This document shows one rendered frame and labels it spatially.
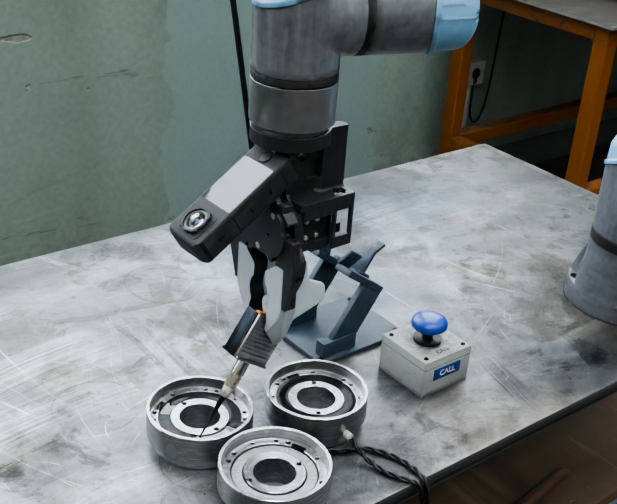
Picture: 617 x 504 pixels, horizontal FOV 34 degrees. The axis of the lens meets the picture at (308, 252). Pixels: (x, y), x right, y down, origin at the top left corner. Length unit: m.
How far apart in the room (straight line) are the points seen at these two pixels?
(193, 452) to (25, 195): 1.76
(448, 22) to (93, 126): 1.89
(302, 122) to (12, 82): 1.76
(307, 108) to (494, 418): 0.43
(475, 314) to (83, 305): 0.48
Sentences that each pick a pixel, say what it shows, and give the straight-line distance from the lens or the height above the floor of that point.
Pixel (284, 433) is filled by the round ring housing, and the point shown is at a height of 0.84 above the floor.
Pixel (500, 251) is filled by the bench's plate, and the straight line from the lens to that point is 1.44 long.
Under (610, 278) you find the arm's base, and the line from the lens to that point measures 1.30.
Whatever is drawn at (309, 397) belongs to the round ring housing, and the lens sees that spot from 1.06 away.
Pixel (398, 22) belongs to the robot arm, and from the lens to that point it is 0.84.
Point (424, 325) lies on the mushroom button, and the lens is 1.09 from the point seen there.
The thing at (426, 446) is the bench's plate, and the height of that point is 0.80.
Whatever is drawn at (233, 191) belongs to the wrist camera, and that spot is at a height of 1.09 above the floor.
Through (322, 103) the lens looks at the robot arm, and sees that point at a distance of 0.83.
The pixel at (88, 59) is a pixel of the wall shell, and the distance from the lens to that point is 2.61.
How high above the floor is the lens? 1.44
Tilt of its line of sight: 28 degrees down
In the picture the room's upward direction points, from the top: 4 degrees clockwise
